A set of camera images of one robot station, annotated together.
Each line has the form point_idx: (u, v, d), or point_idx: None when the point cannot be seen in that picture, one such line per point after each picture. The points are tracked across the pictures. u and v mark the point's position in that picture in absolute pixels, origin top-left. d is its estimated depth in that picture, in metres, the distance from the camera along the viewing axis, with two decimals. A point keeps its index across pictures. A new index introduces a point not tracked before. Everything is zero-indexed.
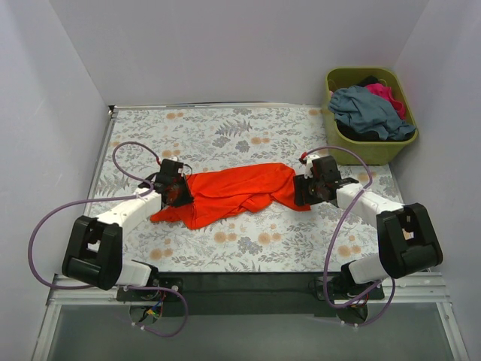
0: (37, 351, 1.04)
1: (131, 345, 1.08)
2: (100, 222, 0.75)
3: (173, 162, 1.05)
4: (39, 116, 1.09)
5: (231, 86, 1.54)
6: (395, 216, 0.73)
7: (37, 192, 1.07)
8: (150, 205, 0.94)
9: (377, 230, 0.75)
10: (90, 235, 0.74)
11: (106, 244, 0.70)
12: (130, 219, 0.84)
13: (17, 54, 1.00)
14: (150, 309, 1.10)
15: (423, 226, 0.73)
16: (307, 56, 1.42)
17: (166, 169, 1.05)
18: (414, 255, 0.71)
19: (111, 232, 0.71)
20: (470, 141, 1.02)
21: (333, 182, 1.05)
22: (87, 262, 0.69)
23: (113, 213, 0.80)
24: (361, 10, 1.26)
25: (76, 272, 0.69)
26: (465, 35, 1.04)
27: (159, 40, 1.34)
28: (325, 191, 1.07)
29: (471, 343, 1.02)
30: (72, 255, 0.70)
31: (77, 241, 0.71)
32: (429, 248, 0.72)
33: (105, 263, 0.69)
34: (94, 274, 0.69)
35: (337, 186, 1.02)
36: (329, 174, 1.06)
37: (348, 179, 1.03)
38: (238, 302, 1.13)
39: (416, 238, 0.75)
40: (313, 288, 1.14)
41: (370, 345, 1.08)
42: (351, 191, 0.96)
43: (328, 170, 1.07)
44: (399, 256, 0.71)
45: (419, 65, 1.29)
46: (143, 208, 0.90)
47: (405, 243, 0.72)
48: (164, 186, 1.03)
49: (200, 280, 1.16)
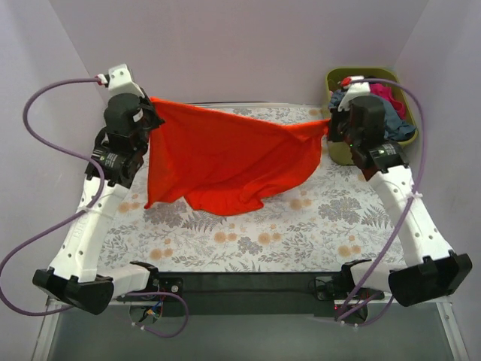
0: (37, 351, 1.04)
1: (132, 345, 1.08)
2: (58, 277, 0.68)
3: (121, 115, 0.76)
4: (40, 116, 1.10)
5: (231, 86, 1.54)
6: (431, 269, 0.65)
7: (37, 192, 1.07)
8: (107, 209, 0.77)
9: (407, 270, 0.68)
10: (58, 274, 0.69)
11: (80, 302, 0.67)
12: (92, 244, 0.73)
13: (18, 54, 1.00)
14: (150, 309, 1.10)
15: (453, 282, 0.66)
16: (307, 57, 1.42)
17: (120, 125, 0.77)
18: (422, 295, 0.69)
19: (77, 291, 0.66)
20: (470, 141, 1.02)
21: (373, 148, 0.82)
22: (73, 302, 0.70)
23: (66, 256, 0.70)
24: (361, 11, 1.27)
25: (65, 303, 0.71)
26: (464, 35, 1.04)
27: (160, 40, 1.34)
28: (359, 157, 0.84)
29: (471, 342, 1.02)
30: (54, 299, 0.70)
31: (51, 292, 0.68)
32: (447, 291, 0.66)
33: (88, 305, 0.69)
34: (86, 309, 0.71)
35: (381, 162, 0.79)
36: (373, 131, 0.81)
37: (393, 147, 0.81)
38: (239, 303, 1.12)
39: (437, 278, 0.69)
40: (313, 288, 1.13)
41: (371, 346, 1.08)
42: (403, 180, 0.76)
43: (371, 125, 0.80)
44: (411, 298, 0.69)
45: (419, 65, 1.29)
46: (101, 221, 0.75)
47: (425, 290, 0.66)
48: (118, 156, 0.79)
49: (200, 280, 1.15)
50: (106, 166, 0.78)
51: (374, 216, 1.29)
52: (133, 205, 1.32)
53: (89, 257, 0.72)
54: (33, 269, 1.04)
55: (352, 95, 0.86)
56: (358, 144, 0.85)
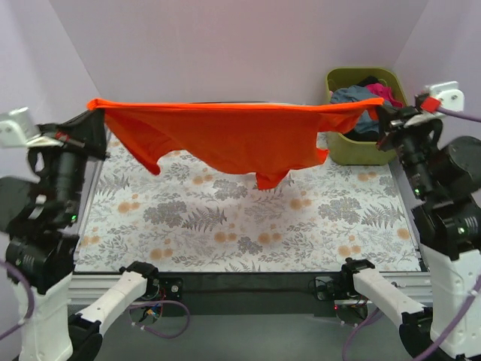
0: None
1: (133, 344, 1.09)
2: None
3: (7, 227, 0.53)
4: (40, 116, 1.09)
5: (231, 86, 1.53)
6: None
7: None
8: (52, 304, 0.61)
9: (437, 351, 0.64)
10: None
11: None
12: (53, 338, 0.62)
13: (18, 54, 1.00)
14: (150, 310, 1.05)
15: None
16: (308, 56, 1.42)
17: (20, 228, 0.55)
18: None
19: None
20: None
21: (445, 212, 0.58)
22: None
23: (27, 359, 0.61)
24: (361, 10, 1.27)
25: None
26: (464, 36, 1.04)
27: (160, 41, 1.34)
28: (424, 220, 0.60)
29: None
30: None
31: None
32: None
33: None
34: None
35: (455, 244, 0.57)
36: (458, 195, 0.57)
37: (476, 223, 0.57)
38: (238, 304, 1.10)
39: None
40: (313, 288, 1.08)
41: (369, 345, 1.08)
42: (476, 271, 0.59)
43: (463, 192, 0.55)
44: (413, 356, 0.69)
45: (419, 65, 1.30)
46: (49, 320, 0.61)
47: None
48: (35, 247, 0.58)
49: (200, 280, 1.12)
50: (25, 271, 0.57)
51: (374, 216, 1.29)
52: (133, 205, 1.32)
53: (55, 347, 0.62)
54: None
55: (428, 119, 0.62)
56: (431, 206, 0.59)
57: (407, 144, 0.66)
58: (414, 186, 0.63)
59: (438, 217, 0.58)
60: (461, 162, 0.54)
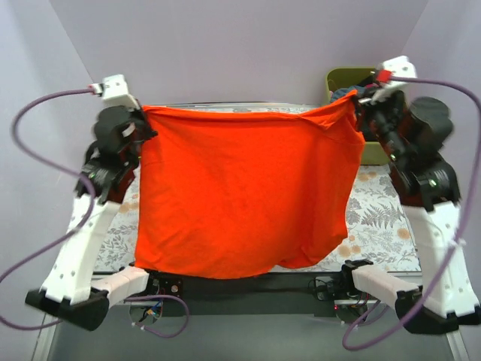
0: (38, 350, 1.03)
1: (132, 345, 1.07)
2: (47, 300, 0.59)
3: (109, 133, 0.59)
4: (40, 116, 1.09)
5: (231, 86, 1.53)
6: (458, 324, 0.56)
7: (37, 192, 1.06)
8: (106, 219, 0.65)
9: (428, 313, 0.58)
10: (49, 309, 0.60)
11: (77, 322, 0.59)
12: (87, 262, 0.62)
13: (18, 55, 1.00)
14: (150, 309, 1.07)
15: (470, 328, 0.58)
16: (308, 56, 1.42)
17: (109, 144, 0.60)
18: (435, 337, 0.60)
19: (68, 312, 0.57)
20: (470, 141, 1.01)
21: (421, 168, 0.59)
22: None
23: (58, 276, 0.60)
24: (361, 10, 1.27)
25: None
26: (464, 34, 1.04)
27: (160, 40, 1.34)
28: (398, 180, 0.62)
29: (471, 342, 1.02)
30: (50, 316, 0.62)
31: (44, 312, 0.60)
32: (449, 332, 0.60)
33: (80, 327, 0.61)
34: None
35: (427, 192, 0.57)
36: (424, 150, 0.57)
37: (452, 174, 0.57)
38: (237, 303, 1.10)
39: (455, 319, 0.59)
40: (313, 288, 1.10)
41: (370, 345, 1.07)
42: (448, 222, 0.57)
43: (427, 144, 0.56)
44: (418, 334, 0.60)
45: (419, 64, 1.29)
46: (93, 239, 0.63)
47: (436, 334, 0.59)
48: (110, 172, 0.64)
49: (199, 280, 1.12)
50: (95, 185, 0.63)
51: (375, 216, 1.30)
52: (133, 206, 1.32)
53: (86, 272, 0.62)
54: (33, 269, 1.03)
55: (389, 91, 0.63)
56: (403, 165, 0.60)
57: (379, 116, 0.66)
58: (389, 153, 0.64)
59: (412, 174, 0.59)
60: (422, 115, 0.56)
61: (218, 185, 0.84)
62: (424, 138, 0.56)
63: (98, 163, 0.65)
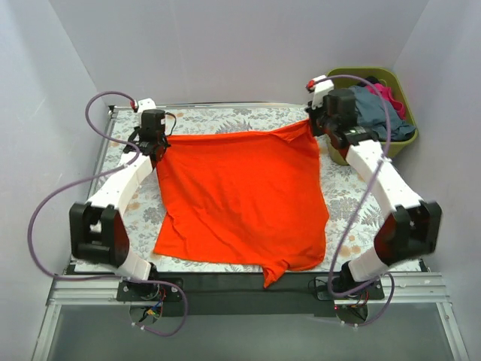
0: (37, 351, 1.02)
1: (131, 346, 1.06)
2: (95, 207, 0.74)
3: (151, 116, 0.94)
4: (40, 116, 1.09)
5: (232, 86, 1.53)
6: (408, 219, 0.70)
7: (37, 191, 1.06)
8: (144, 168, 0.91)
9: (387, 223, 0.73)
10: (89, 220, 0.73)
11: (108, 224, 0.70)
12: (126, 192, 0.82)
13: (19, 55, 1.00)
14: (150, 309, 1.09)
15: (432, 227, 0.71)
16: (308, 56, 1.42)
17: (151, 124, 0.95)
18: (411, 250, 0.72)
19: (108, 219, 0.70)
20: (470, 139, 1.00)
21: (346, 130, 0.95)
22: (95, 246, 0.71)
23: (104, 192, 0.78)
24: (361, 9, 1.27)
25: (87, 251, 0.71)
26: (464, 33, 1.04)
27: (160, 40, 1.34)
28: (335, 138, 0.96)
29: (472, 342, 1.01)
30: (78, 241, 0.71)
31: (77, 229, 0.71)
32: (425, 247, 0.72)
33: (110, 242, 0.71)
34: (104, 252, 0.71)
35: (354, 138, 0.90)
36: (344, 116, 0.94)
37: (363, 128, 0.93)
38: (237, 302, 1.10)
39: (417, 232, 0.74)
40: (313, 288, 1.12)
41: (370, 345, 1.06)
42: (367, 158, 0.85)
43: (343, 111, 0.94)
44: (396, 252, 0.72)
45: (419, 64, 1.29)
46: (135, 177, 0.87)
47: (405, 242, 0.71)
48: (151, 144, 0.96)
49: (201, 280, 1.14)
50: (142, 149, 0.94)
51: (375, 216, 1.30)
52: (133, 205, 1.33)
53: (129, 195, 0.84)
54: (33, 268, 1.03)
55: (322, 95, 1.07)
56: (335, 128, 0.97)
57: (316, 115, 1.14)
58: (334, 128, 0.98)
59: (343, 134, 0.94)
60: (335, 94, 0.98)
61: (210, 186, 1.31)
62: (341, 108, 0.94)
63: (140, 139, 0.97)
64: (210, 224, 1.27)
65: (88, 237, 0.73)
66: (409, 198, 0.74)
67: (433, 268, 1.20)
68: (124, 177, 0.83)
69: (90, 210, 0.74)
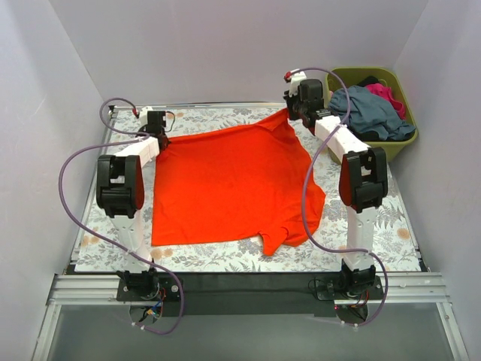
0: (37, 351, 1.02)
1: (131, 346, 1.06)
2: (118, 159, 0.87)
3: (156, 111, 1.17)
4: (40, 116, 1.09)
5: (232, 86, 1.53)
6: (358, 159, 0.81)
7: (37, 191, 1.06)
8: (154, 148, 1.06)
9: (342, 168, 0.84)
10: (112, 169, 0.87)
11: (131, 170, 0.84)
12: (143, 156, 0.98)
13: (19, 55, 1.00)
14: (150, 309, 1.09)
15: (379, 168, 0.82)
16: (307, 56, 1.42)
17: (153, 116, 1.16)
18: (366, 188, 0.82)
19: (132, 162, 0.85)
20: (470, 138, 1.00)
21: (314, 111, 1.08)
22: (118, 189, 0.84)
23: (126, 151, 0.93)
24: (361, 10, 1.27)
25: (112, 193, 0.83)
26: (464, 33, 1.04)
27: (160, 40, 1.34)
28: (306, 119, 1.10)
29: (471, 342, 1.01)
30: (102, 186, 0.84)
31: (102, 174, 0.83)
32: (379, 186, 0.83)
33: (131, 183, 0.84)
34: (128, 193, 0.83)
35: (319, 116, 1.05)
36: (313, 101, 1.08)
37: (328, 110, 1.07)
38: (237, 302, 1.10)
39: (371, 176, 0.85)
40: (313, 288, 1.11)
41: (370, 345, 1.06)
42: (328, 125, 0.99)
43: (312, 96, 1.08)
44: (354, 190, 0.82)
45: (418, 64, 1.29)
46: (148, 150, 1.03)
47: (359, 180, 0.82)
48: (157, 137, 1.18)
49: (200, 280, 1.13)
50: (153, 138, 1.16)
51: None
52: None
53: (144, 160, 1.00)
54: (33, 268, 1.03)
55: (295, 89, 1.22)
56: (305, 110, 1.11)
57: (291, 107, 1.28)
58: (304, 112, 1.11)
59: (312, 115, 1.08)
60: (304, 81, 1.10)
61: (200, 180, 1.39)
62: (310, 94, 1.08)
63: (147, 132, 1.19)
64: (204, 215, 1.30)
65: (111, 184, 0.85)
66: (361, 147, 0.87)
67: (432, 268, 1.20)
68: (139, 145, 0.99)
69: (114, 160, 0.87)
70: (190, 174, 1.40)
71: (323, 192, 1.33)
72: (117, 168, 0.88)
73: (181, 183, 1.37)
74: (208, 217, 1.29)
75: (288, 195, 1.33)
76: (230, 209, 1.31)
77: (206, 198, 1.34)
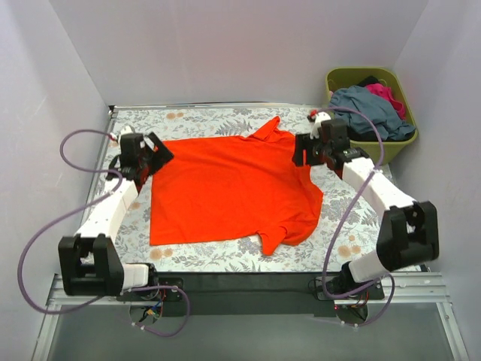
0: (37, 351, 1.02)
1: (131, 346, 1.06)
2: (84, 238, 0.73)
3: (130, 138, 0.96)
4: (40, 116, 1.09)
5: (232, 86, 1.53)
6: (403, 215, 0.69)
7: (37, 191, 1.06)
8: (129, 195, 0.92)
9: (382, 225, 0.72)
10: (79, 251, 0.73)
11: (101, 259, 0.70)
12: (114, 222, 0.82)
13: (19, 55, 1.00)
14: (150, 309, 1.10)
15: (428, 226, 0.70)
16: (307, 56, 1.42)
17: (126, 144, 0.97)
18: (413, 250, 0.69)
19: (100, 251, 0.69)
20: (470, 139, 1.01)
21: (340, 152, 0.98)
22: (89, 280, 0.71)
23: (93, 222, 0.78)
24: (361, 10, 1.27)
25: (81, 287, 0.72)
26: (464, 34, 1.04)
27: (159, 41, 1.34)
28: (330, 159, 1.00)
29: (471, 342, 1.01)
30: (70, 276, 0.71)
31: (66, 262, 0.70)
32: (428, 247, 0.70)
33: (104, 275, 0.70)
34: (101, 285, 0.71)
35: (346, 159, 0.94)
36: (337, 141, 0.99)
37: (356, 150, 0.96)
38: (238, 303, 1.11)
39: (418, 235, 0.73)
40: (313, 288, 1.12)
41: (370, 345, 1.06)
42: (360, 170, 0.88)
43: (336, 136, 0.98)
44: (397, 253, 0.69)
45: (419, 64, 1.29)
46: (121, 204, 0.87)
47: (406, 241, 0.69)
48: (133, 168, 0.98)
49: (200, 280, 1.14)
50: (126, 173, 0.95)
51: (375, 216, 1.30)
52: (133, 205, 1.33)
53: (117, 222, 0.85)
54: (33, 269, 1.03)
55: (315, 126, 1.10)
56: (329, 152, 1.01)
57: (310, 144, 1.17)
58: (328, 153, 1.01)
59: (337, 156, 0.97)
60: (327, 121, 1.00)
61: (200, 180, 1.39)
62: (333, 134, 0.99)
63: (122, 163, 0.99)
64: (204, 213, 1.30)
65: (82, 271, 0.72)
66: (404, 200, 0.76)
67: (432, 268, 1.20)
68: (111, 205, 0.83)
69: (80, 241, 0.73)
70: (189, 174, 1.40)
71: (320, 192, 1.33)
72: (85, 248, 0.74)
73: (181, 183, 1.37)
74: (208, 217, 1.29)
75: (288, 195, 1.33)
76: (230, 209, 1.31)
77: (205, 197, 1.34)
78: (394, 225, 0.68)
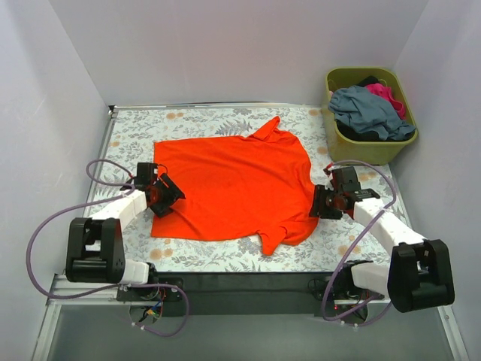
0: (37, 351, 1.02)
1: (131, 345, 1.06)
2: (95, 222, 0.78)
3: (144, 166, 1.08)
4: (40, 116, 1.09)
5: (232, 86, 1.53)
6: (413, 255, 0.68)
7: (37, 192, 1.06)
8: (140, 200, 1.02)
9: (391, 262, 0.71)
10: (88, 235, 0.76)
11: (108, 235, 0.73)
12: (124, 216, 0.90)
13: (18, 54, 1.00)
14: (150, 309, 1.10)
15: (440, 266, 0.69)
16: (308, 56, 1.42)
17: (142, 168, 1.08)
18: (425, 292, 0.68)
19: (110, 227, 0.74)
20: (470, 140, 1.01)
21: (352, 192, 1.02)
22: (92, 262, 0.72)
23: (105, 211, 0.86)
24: (361, 10, 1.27)
25: (82, 269, 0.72)
26: (464, 34, 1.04)
27: (158, 41, 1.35)
28: (342, 201, 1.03)
29: (471, 341, 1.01)
30: (74, 256, 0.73)
31: (74, 241, 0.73)
32: (442, 289, 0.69)
33: (109, 254, 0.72)
34: (103, 267, 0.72)
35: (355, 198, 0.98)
36: (347, 183, 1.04)
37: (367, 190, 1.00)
38: (239, 303, 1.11)
39: (431, 275, 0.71)
40: (313, 287, 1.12)
41: (371, 345, 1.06)
42: (370, 208, 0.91)
43: (346, 179, 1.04)
44: (408, 293, 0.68)
45: (419, 64, 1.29)
46: (133, 204, 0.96)
47: (417, 282, 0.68)
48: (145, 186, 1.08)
49: (200, 280, 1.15)
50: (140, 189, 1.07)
51: None
52: None
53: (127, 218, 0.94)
54: (33, 268, 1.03)
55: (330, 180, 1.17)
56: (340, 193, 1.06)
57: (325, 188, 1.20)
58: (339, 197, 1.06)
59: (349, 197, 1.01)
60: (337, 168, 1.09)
61: (200, 180, 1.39)
62: (343, 177, 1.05)
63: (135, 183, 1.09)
64: (204, 213, 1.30)
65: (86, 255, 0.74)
66: (415, 238, 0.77)
67: None
68: (122, 202, 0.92)
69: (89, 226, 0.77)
70: (190, 174, 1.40)
71: None
72: (93, 234, 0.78)
73: (182, 183, 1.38)
74: (209, 217, 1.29)
75: (288, 195, 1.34)
76: (230, 209, 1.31)
77: (205, 197, 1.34)
78: (403, 263, 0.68)
